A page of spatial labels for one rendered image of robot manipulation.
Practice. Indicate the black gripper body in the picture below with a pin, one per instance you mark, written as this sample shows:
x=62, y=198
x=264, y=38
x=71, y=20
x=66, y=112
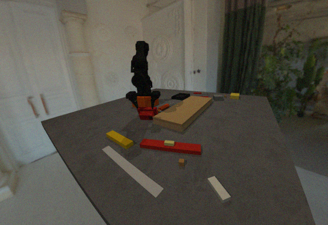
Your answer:
x=143, y=91

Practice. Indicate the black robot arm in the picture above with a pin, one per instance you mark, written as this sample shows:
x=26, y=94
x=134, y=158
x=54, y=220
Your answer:
x=140, y=65

